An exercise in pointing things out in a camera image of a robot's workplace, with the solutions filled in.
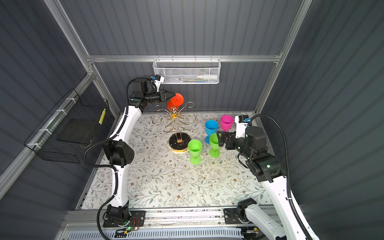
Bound red wine glass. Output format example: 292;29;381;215
167;93;184;111

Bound pink wine glass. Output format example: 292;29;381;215
220;115;234;132

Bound blue wine glass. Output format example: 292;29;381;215
205;120;219;145

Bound green wine glass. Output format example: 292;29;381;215
188;140;203;165
209;133;220;158

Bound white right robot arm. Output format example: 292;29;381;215
217;126;319;240

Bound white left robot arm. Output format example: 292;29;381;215
103;77;176;225

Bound gold wine glass rack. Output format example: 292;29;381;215
152;102;197;153

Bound white bottle in basket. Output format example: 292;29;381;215
197;75;218;81

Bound yellow marker in basket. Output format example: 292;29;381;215
99;109;106;125

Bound white wire mesh basket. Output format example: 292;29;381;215
153;59;222;85

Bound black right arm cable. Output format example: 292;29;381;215
248;113;314;240

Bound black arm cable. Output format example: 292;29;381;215
83;77;154;240
248;113;314;240

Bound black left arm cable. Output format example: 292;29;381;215
83;77;154;240

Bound black wire basket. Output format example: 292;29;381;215
24;90;109;164

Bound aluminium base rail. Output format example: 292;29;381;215
56;206;267;240

